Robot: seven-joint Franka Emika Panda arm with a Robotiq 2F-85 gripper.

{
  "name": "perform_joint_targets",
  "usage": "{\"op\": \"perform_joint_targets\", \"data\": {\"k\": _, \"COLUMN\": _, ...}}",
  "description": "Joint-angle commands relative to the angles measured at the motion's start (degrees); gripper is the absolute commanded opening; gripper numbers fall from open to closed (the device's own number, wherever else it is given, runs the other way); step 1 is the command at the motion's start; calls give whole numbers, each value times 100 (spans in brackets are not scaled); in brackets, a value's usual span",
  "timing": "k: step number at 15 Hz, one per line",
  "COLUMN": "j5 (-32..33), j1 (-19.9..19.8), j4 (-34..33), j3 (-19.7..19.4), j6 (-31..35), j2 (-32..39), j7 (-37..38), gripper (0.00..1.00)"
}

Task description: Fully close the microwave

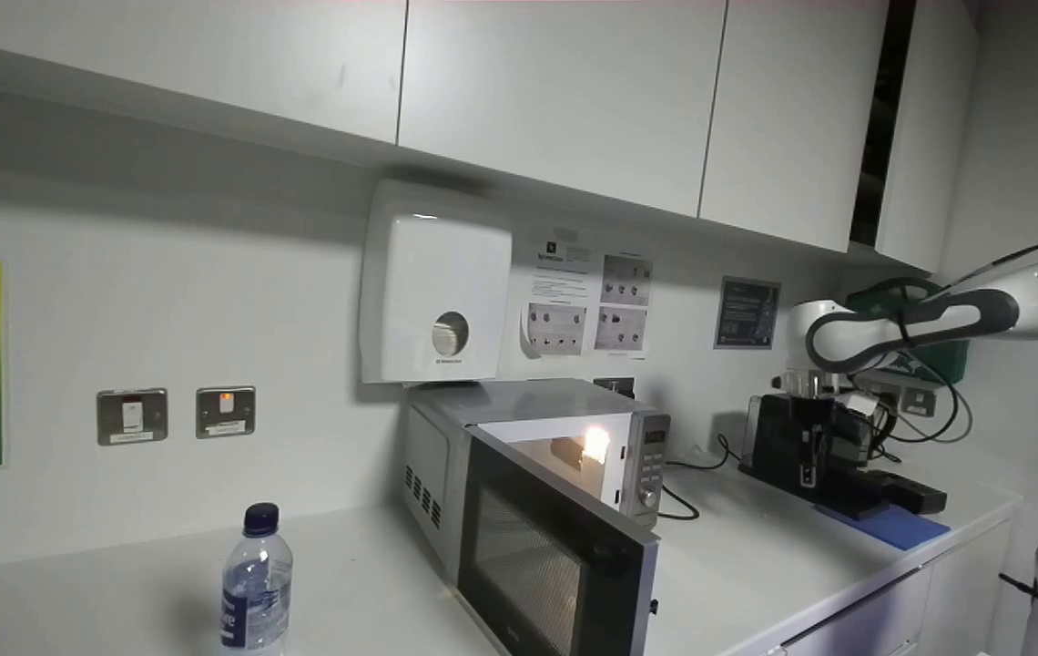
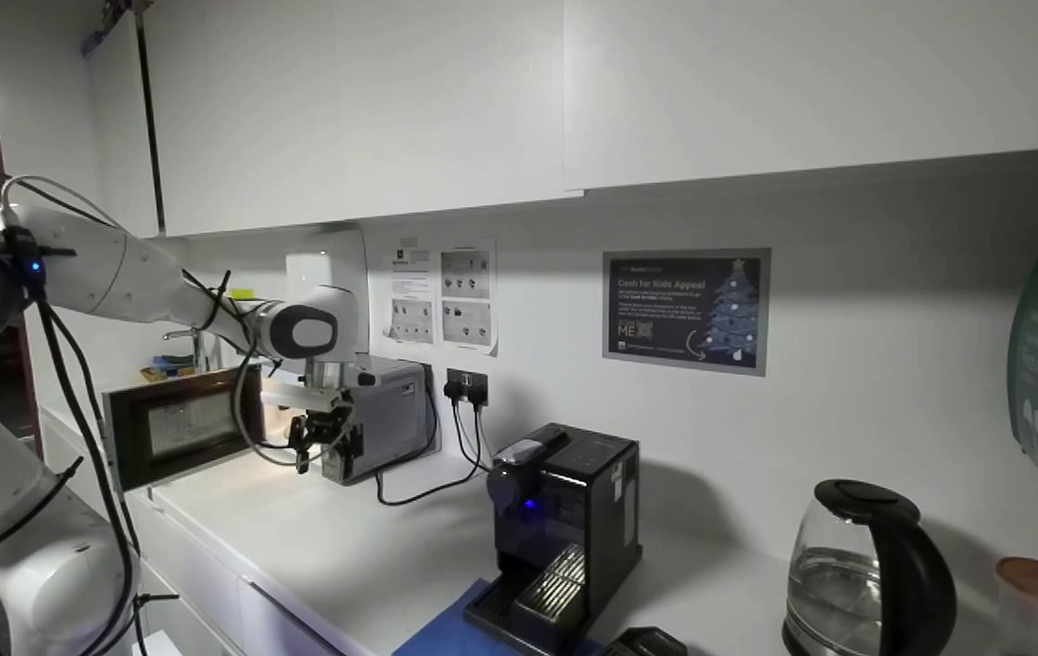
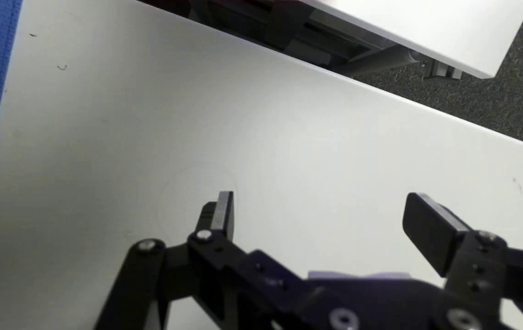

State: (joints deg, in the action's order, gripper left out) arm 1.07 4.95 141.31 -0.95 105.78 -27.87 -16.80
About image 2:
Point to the framed dark poster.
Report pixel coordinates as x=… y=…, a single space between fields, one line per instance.
x=685 y=311

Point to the black glass microwave door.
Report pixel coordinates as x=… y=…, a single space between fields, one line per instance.
x=177 y=424

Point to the small black flat object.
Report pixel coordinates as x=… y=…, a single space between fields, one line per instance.
x=649 y=644

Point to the white socket instruction sheet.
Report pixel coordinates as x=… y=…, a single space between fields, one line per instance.
x=467 y=324

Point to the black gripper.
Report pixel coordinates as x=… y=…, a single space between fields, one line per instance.
x=328 y=431

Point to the black coffee machine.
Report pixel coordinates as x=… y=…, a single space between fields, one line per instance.
x=578 y=496

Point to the blue mat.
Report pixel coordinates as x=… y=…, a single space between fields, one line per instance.
x=447 y=635

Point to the small white header label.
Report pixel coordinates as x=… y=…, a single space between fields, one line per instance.
x=412 y=255

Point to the white upper cabinet door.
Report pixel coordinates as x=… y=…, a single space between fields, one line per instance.
x=357 y=112
x=119 y=131
x=832 y=84

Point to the silver microwave body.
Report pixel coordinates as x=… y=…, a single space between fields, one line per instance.
x=391 y=420

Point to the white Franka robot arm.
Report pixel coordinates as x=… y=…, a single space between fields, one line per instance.
x=102 y=273

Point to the wall power sockets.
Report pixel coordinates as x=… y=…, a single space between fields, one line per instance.
x=465 y=273

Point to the double wall socket with plugs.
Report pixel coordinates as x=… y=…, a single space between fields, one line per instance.
x=467 y=386

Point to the white paper towel dispenser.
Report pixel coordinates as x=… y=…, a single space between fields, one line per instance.
x=304 y=271

